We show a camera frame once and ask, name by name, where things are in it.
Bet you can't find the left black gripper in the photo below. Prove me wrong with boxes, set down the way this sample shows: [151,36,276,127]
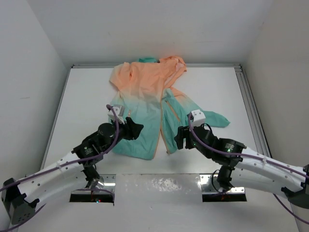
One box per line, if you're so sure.
[103,116,142,153]

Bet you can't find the orange and teal jacket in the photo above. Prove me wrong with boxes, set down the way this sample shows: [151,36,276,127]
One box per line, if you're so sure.
[109,56,231,161]

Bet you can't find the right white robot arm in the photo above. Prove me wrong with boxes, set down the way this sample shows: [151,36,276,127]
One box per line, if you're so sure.
[174,126,309,209]

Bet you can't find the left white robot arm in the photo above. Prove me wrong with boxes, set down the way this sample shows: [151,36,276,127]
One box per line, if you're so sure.
[0,117,144,228]

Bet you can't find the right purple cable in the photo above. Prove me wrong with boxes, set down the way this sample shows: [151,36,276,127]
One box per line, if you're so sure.
[187,113,309,225]

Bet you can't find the purple cable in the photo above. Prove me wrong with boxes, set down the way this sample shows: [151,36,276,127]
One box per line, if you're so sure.
[0,104,121,230]
[187,113,309,225]

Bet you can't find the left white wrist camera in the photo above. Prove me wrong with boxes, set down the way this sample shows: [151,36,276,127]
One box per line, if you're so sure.
[108,104,125,124]

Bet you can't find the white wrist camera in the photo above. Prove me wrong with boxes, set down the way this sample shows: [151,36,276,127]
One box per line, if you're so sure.
[108,104,125,124]
[190,109,206,127]

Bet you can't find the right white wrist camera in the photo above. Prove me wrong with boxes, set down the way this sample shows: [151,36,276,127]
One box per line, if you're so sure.
[190,109,206,127]

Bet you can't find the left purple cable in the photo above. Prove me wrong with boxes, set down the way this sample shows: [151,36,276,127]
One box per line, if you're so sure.
[0,104,121,230]

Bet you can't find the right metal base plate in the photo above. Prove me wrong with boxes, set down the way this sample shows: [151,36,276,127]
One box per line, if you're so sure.
[199,174,248,203]

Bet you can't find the metal base plate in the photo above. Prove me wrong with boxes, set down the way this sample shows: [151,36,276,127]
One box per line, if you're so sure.
[199,174,248,203]
[70,174,116,203]

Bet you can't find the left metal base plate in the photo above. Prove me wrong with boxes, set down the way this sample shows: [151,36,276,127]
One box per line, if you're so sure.
[70,174,116,203]

